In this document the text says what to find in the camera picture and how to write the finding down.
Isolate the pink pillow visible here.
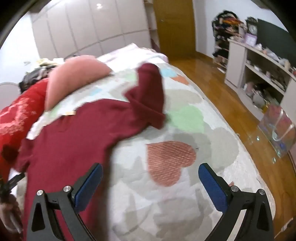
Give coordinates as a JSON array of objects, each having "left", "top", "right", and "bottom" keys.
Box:
[{"left": 45, "top": 55, "right": 111, "bottom": 109}]

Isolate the clear gift bag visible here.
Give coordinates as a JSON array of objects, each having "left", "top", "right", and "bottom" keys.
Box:
[{"left": 258, "top": 104, "right": 295, "bottom": 158}]

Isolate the white bed sheet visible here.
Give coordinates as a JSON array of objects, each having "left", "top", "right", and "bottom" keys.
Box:
[{"left": 97, "top": 43, "right": 169, "bottom": 63}]

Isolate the heart patterned blanket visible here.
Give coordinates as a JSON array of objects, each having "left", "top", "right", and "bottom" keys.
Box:
[{"left": 17, "top": 56, "right": 277, "bottom": 241}]

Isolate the white wardrobe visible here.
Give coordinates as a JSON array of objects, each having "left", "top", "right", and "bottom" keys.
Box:
[{"left": 31, "top": 0, "right": 152, "bottom": 59}]

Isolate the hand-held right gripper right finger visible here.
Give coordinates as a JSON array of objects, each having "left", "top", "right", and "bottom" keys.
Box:
[{"left": 198, "top": 163, "right": 274, "bottom": 241}]

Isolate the pile of clothes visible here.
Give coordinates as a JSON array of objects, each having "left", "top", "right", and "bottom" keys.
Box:
[{"left": 18, "top": 58, "right": 67, "bottom": 93}]

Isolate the red embroidered pillow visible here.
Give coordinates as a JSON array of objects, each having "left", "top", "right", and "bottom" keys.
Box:
[{"left": 0, "top": 77, "right": 50, "bottom": 179}]

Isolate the clothes rack with clothes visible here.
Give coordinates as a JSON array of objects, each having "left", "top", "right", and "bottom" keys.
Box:
[{"left": 211, "top": 10, "right": 245, "bottom": 72}]

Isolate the wooden door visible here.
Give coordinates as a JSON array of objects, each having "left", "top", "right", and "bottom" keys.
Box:
[{"left": 153, "top": 0, "right": 197, "bottom": 62}]

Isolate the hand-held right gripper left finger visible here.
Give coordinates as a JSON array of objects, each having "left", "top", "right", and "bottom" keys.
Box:
[{"left": 26, "top": 163, "right": 104, "bottom": 241}]

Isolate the narrow white bookshelf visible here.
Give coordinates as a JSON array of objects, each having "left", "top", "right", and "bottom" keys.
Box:
[{"left": 143, "top": 0, "right": 161, "bottom": 52}]

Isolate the dark red sweater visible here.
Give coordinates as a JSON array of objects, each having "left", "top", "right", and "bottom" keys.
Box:
[{"left": 15, "top": 63, "right": 165, "bottom": 241}]

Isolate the dark green chalkboard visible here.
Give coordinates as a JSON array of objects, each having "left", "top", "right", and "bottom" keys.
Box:
[{"left": 257, "top": 19, "right": 296, "bottom": 72}]

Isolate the purple picture frame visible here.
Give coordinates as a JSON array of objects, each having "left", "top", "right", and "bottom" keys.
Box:
[{"left": 244, "top": 32, "right": 258, "bottom": 46}]

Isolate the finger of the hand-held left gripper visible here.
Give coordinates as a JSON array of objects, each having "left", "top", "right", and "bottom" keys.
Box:
[{"left": 6, "top": 173, "right": 25, "bottom": 189}]

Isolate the white shelf unit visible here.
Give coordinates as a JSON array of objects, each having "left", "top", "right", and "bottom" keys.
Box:
[{"left": 225, "top": 38, "right": 296, "bottom": 114}]

